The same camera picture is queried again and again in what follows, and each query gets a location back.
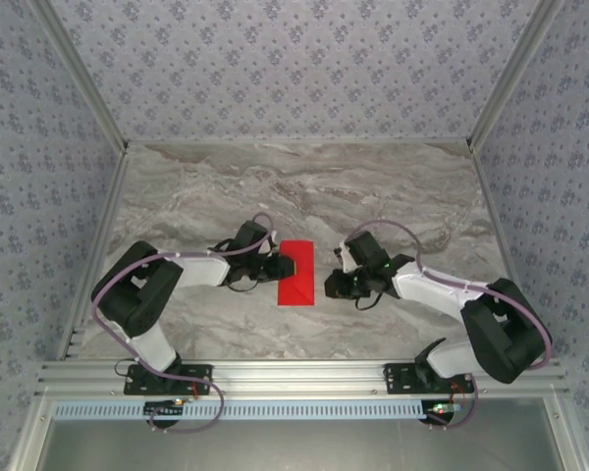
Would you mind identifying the aluminium frame leg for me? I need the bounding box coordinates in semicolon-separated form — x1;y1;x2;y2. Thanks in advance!
544;394;588;471
9;394;55;471

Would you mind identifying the steel sheet panel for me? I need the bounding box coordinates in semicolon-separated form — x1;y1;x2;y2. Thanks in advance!
41;416;556;471

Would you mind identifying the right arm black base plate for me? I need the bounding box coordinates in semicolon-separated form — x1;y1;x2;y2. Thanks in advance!
383;362;474;396

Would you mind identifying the red cloth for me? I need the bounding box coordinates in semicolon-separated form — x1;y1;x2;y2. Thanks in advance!
276;239;317;307

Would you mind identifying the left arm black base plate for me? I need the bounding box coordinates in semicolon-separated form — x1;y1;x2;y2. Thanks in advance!
123;362;214;396

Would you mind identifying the slotted pale blue cable duct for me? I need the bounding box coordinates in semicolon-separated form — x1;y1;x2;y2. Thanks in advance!
52;399;465;422

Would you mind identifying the aluminium table side rail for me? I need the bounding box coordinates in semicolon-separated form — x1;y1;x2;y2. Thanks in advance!
468;141;544;362
56;146;132;362

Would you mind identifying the black controller board with LED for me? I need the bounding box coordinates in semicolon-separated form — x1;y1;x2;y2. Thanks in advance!
424;399;465;424
144;399;186;421

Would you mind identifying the wide aluminium mounting beam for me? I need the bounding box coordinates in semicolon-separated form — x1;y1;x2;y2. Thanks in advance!
33;359;570;397

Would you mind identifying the aluminium corner post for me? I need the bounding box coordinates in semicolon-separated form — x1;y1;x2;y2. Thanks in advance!
28;0;132;156
464;0;568;156

